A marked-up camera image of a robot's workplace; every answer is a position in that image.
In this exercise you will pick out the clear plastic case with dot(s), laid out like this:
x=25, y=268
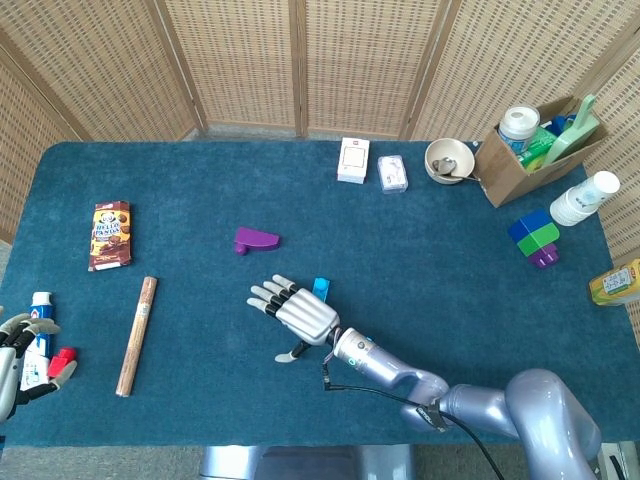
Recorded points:
x=393, y=175

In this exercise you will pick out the brown wrapped long stick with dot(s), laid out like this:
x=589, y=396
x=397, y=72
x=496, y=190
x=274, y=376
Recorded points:
x=136, y=337

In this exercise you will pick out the beige bowl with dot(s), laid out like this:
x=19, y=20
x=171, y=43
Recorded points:
x=450, y=149

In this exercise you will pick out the green plastic block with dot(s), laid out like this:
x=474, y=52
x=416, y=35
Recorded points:
x=540, y=240

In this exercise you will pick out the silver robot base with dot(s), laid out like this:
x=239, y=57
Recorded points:
x=300, y=462

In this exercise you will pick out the bamboo folding screen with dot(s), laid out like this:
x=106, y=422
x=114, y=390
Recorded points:
x=240, y=60

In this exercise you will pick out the white cups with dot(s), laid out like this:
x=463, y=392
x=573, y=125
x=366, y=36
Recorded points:
x=580, y=200

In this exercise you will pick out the blue plastic toy block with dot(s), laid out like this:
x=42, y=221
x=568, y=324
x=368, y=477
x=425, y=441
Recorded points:
x=527, y=225

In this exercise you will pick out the red small block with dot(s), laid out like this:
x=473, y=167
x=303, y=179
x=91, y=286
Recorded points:
x=61, y=357

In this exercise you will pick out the yellow drink carton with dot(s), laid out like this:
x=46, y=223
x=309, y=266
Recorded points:
x=617, y=285

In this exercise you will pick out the brown cardboard box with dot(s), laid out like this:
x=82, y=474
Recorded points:
x=505, y=175

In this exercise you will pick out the metal spoon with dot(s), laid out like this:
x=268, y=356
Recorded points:
x=444, y=164

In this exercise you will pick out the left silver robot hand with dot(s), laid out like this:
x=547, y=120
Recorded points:
x=9, y=370

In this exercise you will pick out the blue carpet table mat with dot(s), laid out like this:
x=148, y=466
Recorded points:
x=200, y=400

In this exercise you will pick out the purple plastic toy block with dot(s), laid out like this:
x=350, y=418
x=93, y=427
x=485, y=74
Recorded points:
x=545, y=257

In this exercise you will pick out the small white cardboard box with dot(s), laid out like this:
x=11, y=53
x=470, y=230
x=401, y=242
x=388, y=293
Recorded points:
x=353, y=160

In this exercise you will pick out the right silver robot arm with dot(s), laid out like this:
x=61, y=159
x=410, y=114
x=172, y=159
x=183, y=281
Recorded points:
x=530, y=410

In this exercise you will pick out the light green plastic scoop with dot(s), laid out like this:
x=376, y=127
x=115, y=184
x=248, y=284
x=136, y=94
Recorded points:
x=572, y=137

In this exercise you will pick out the white plastic jar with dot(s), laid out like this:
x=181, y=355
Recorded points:
x=519, y=127

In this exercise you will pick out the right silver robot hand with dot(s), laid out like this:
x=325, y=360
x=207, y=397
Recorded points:
x=307, y=317

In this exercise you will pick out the cyan long brick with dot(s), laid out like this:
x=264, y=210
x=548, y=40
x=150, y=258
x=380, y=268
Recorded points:
x=321, y=287

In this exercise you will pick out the blue plastic item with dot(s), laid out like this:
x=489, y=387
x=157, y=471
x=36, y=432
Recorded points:
x=561, y=122

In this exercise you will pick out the Hello Panda biscuit box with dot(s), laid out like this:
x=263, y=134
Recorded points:
x=111, y=236

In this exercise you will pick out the white blue toothpaste tube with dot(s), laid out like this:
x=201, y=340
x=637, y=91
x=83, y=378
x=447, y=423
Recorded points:
x=40, y=350

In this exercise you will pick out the green packet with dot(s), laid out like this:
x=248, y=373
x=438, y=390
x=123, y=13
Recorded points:
x=537, y=145

